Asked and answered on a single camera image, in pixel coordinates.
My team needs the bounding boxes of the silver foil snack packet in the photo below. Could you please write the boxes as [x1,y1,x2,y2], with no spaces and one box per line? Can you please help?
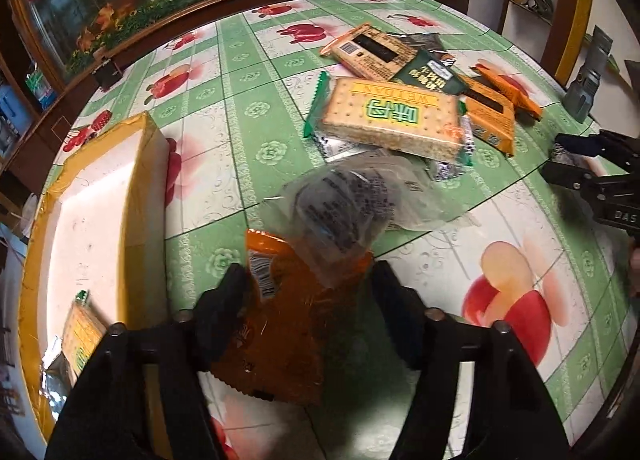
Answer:
[392,33,456,66]

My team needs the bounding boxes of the clear dark snack packet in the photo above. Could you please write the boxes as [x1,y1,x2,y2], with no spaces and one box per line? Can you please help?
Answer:
[259,151,476,287]

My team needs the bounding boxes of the dark green cracker packet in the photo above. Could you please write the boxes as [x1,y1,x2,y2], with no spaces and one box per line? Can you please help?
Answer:
[392,49,468,96]

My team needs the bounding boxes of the orange snack packet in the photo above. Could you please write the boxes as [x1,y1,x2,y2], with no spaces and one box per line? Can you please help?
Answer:
[210,229,372,405]

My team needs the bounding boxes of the small black jar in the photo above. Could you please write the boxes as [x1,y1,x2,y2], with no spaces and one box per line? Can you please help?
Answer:
[92,58,122,92]

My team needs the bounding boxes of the tan barcode cracker pack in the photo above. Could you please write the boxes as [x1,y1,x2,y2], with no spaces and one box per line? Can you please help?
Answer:
[320,23,418,82]

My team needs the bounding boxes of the orange cracker pack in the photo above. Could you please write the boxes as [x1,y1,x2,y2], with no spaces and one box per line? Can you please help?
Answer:
[459,75,515,157]

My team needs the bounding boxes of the small blue-white candy packet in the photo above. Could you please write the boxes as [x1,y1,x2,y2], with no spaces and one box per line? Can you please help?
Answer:
[458,114,475,166]

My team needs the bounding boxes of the cracker pack inside box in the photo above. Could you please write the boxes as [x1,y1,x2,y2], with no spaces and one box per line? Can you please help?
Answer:
[41,289,109,406]

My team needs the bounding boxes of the green-edged cracker pack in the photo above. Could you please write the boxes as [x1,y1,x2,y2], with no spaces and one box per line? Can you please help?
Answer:
[303,72,465,166]

